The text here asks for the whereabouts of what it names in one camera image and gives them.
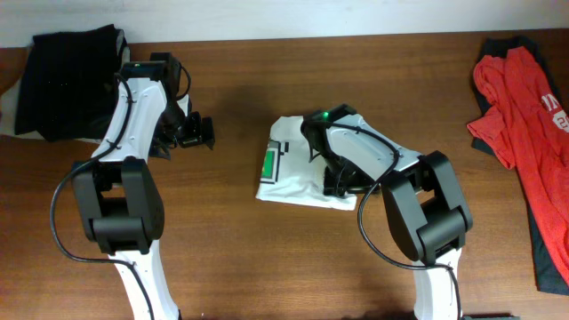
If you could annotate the grey folded garment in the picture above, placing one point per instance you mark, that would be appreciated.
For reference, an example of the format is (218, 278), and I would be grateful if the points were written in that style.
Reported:
(122, 48)

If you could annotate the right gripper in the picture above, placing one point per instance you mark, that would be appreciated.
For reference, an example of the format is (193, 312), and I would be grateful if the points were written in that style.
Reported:
(359, 186)

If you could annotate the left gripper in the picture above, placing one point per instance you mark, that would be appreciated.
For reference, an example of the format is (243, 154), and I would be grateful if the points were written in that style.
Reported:
(195, 134)

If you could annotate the white t-shirt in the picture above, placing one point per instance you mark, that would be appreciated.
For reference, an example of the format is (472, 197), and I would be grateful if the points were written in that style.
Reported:
(290, 176)

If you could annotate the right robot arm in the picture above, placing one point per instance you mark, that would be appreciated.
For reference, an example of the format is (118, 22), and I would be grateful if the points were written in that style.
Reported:
(426, 210)

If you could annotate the black folded garment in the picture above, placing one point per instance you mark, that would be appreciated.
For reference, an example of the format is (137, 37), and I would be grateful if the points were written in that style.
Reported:
(102, 39)

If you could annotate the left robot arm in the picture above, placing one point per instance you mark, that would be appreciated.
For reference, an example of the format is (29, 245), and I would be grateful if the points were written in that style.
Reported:
(119, 203)

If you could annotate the red t-shirt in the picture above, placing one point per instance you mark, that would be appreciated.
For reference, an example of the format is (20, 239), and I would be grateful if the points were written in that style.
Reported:
(527, 129)

